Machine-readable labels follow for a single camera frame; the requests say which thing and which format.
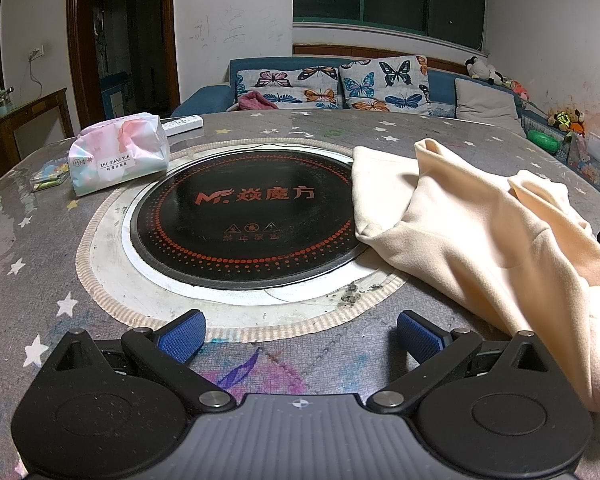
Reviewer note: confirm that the white wall socket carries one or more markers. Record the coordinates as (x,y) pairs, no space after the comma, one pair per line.
(36,53)

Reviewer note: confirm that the cream sweatshirt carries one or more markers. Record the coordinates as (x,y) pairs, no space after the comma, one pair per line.
(455,240)

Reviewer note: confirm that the orange plush toy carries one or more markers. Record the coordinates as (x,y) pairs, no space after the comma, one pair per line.
(577,122)

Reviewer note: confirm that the blue white box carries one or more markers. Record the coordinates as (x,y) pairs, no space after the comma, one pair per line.
(115,92)

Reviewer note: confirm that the clear plastic storage box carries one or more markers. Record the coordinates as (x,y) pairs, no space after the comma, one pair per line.
(592,160)

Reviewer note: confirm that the black white plush toy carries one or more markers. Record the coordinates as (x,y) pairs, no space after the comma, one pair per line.
(475,67)

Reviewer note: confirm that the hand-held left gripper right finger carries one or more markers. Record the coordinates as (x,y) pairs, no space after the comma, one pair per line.
(420,335)

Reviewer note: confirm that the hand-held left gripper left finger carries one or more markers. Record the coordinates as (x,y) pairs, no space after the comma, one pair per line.
(182,332)

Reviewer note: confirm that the plain grey pillow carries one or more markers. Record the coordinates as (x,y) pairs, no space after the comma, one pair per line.
(485,102)

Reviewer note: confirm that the grey star-printed table cover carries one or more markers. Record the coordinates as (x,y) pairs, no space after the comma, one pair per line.
(55,270)

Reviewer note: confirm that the green bowl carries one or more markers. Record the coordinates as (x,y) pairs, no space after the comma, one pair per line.
(542,141)

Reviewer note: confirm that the wooden sideboard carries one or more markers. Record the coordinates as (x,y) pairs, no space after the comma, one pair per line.
(30,120)

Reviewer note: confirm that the pink plush toy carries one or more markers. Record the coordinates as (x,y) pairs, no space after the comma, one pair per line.
(519,90)

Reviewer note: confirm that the white remote control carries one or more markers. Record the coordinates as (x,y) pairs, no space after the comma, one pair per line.
(182,124)

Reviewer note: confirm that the round black induction cooktop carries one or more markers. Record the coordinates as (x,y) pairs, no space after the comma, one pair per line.
(230,220)

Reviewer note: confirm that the small colourful card pack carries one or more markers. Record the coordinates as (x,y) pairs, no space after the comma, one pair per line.
(50,174)

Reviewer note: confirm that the blue sofa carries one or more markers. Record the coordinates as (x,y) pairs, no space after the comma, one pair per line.
(445,90)

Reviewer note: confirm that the dark wooden door frame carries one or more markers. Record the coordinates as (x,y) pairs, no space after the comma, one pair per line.
(75,35)

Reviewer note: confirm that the butterfly print pillow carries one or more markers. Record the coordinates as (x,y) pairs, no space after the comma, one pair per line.
(385,85)
(290,85)

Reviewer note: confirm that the pink cloth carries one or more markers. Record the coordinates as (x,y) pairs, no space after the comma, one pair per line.
(257,101)

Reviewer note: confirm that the glass kettle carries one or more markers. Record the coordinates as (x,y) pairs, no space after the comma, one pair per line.
(4,99)

